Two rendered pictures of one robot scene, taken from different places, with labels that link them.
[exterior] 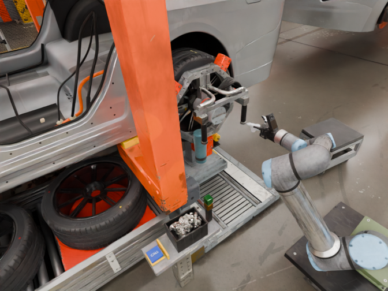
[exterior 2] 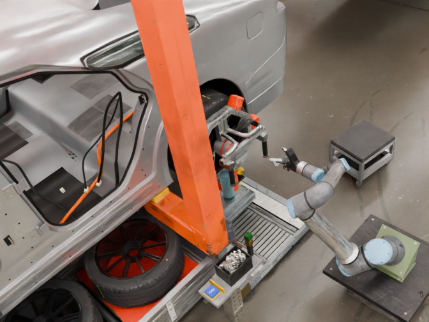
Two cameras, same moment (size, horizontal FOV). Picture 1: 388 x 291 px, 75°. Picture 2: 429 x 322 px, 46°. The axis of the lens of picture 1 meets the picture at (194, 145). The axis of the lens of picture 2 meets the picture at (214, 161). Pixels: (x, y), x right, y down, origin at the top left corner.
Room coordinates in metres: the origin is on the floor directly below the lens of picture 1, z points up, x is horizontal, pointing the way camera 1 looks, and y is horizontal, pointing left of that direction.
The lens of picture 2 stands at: (-1.08, 0.26, 3.15)
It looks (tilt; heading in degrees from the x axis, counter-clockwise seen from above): 43 degrees down; 354
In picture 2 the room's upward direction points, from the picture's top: 11 degrees counter-clockwise
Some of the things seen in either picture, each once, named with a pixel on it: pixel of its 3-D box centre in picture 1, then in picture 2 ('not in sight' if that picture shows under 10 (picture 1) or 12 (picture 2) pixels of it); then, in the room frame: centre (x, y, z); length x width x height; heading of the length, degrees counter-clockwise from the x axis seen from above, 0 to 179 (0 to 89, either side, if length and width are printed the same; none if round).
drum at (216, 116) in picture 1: (209, 109); (230, 149); (1.48, -0.12, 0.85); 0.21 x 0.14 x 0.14; 33
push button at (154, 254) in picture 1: (155, 254); (212, 291); (0.68, 0.25, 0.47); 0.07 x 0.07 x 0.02; 33
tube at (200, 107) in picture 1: (201, 92); (223, 140); (1.39, -0.07, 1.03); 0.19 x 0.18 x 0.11; 33
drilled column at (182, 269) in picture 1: (181, 261); (232, 298); (0.76, 0.13, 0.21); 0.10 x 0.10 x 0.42; 33
